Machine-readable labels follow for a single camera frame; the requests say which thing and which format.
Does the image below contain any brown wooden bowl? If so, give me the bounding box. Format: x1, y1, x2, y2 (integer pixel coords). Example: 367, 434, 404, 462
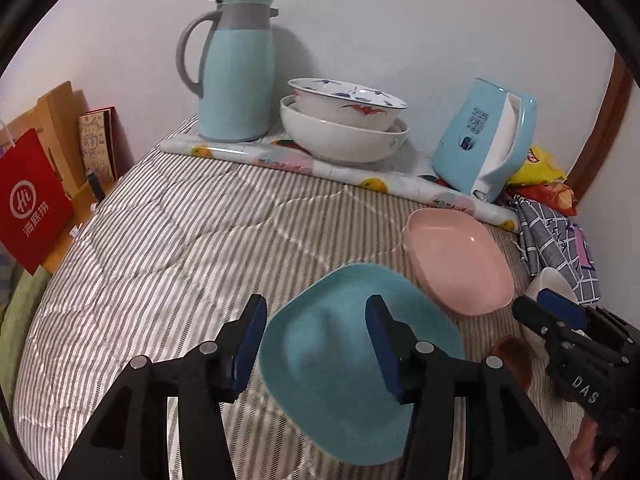
489, 336, 533, 391

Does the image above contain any pink square plate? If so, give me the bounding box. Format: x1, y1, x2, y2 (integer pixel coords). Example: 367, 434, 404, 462
404, 208, 515, 318

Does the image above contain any blue square plate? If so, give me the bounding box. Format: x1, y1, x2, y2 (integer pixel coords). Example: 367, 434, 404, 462
259, 263, 465, 466

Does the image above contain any right hand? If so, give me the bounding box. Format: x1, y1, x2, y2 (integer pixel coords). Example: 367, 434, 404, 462
566, 414, 618, 480

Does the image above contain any grey checkered cloth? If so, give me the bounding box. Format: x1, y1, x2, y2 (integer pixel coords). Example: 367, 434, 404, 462
513, 195, 601, 304

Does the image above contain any red snack bag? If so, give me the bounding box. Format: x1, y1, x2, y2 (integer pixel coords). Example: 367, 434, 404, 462
511, 182, 577, 217

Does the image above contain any yellow chip bag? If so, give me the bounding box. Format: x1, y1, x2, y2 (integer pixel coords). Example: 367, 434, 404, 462
506, 145, 566, 186

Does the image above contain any light blue electric kettle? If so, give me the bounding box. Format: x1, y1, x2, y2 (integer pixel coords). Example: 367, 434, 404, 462
432, 78, 537, 203

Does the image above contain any fruit print rolled mat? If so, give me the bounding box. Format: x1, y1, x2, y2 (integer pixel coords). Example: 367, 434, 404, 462
160, 134, 520, 233

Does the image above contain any red paper shopping bag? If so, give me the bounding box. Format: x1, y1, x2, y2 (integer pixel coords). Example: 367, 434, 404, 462
1, 129, 74, 273

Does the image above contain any large white ceramic bowl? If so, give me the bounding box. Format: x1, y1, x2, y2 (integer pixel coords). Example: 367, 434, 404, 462
280, 96, 409, 165

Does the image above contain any blue patterned ceramic bowl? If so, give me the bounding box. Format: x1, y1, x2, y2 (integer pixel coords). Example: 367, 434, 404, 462
288, 77, 408, 131

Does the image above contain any patterned book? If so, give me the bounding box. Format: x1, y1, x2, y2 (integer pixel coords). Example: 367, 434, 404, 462
77, 106, 119, 182

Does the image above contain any wooden board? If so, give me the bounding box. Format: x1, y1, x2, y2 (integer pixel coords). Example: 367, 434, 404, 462
1, 81, 86, 198

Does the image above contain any light blue thermos jug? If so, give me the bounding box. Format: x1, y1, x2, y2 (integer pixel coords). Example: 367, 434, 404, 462
176, 0, 279, 142

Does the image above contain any brown wooden door frame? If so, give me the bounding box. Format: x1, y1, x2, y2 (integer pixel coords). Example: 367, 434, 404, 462
567, 52, 634, 200

